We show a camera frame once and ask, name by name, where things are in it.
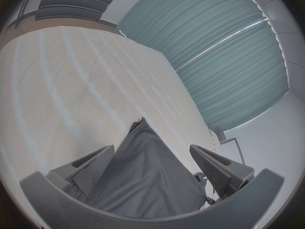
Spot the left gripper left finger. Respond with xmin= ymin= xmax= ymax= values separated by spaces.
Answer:
xmin=49 ymin=145 xmax=115 ymax=197

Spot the black T-shirt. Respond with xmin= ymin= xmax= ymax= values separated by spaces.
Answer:
xmin=73 ymin=117 xmax=216 ymax=219

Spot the bed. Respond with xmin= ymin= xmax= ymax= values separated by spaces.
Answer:
xmin=0 ymin=25 xmax=244 ymax=210

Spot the black chest of drawers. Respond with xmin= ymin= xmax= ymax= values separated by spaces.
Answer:
xmin=35 ymin=0 xmax=114 ymax=23

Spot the white printed pillow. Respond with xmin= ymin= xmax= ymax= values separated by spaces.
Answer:
xmin=207 ymin=125 xmax=222 ymax=155

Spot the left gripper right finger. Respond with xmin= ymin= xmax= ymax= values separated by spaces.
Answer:
xmin=189 ymin=145 xmax=255 ymax=196

